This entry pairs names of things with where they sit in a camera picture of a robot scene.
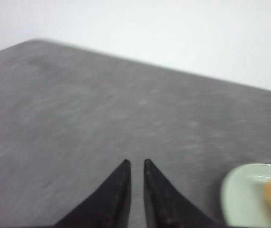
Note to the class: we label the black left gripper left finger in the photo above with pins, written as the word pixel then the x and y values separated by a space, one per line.
pixel 107 207

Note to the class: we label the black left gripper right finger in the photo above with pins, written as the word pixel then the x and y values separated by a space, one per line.
pixel 166 207

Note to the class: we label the light green oval plate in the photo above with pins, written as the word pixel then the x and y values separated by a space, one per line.
pixel 243 196

